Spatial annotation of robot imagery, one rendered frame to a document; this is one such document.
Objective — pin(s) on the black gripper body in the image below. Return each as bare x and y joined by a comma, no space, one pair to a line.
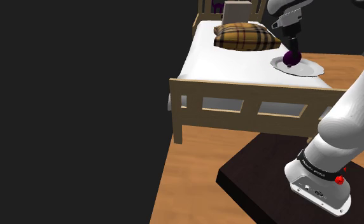
292,31

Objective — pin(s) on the dark purple round fruit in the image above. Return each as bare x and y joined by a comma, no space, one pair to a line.
291,59

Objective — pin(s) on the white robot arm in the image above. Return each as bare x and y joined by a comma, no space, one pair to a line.
349,124

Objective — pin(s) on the white scalloped plate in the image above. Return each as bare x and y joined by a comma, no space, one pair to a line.
306,69

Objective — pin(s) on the brown plaid pillow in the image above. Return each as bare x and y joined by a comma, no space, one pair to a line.
247,38

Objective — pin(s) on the grey box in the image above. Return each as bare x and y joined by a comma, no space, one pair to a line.
236,12

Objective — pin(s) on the wooden bed with white mattress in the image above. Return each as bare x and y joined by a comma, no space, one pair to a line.
225,66

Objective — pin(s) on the purple figure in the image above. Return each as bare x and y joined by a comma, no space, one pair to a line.
216,5

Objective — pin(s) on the dark robot stand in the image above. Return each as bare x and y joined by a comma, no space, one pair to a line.
262,180

